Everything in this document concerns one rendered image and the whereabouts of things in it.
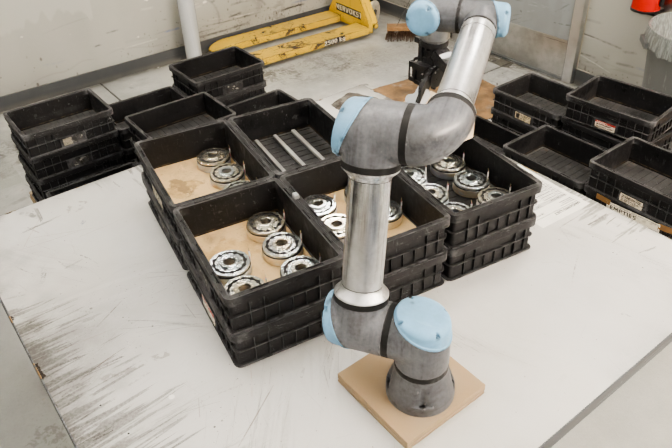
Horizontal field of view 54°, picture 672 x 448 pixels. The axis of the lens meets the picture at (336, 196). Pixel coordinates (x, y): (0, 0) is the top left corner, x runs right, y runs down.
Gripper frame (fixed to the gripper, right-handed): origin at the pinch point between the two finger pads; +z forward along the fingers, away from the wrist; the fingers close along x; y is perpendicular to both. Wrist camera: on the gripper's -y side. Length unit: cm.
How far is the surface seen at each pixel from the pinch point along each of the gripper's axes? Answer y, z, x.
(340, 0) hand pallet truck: 312, 87, -210
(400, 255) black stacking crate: -15.5, 23.6, 25.8
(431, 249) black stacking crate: -16.4, 26.2, 15.9
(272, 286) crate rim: -10, 18, 59
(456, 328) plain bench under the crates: -30, 41, 20
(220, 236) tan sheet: 24, 27, 54
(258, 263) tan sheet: 8, 27, 52
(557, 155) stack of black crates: 35, 72, -115
